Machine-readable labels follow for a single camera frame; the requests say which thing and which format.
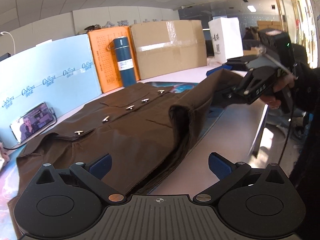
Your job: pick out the orange box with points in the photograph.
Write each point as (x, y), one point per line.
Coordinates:
(104, 57)

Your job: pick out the smartphone playing video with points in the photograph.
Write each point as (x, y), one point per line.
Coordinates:
(33, 122)

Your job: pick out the brown cardboard box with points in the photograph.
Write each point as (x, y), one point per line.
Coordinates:
(166, 47)

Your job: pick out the person's right hand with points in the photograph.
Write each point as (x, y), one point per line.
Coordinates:
(281, 83)

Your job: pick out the dark blue thermos bottle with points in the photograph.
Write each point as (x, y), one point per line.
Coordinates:
(121, 47)

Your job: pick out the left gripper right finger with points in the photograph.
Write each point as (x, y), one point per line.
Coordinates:
(228, 173)

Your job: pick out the brown button jacket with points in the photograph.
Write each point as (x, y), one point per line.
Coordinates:
(147, 131)

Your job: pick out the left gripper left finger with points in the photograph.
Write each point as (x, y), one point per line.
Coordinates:
(90, 176)

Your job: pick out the white foam box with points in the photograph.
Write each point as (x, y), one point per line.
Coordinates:
(226, 38)

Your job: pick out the large light blue box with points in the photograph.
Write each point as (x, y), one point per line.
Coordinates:
(60, 73)

